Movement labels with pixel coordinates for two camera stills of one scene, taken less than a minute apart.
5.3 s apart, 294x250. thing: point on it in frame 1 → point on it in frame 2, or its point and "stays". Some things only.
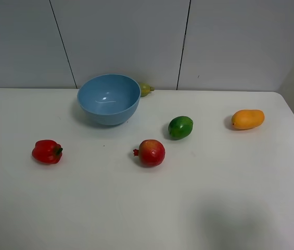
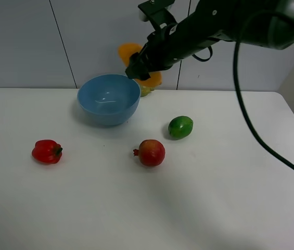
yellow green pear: (145, 89) stays
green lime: (179, 127) stays
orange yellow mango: (247, 119) → (126, 50)
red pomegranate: (151, 152) stays
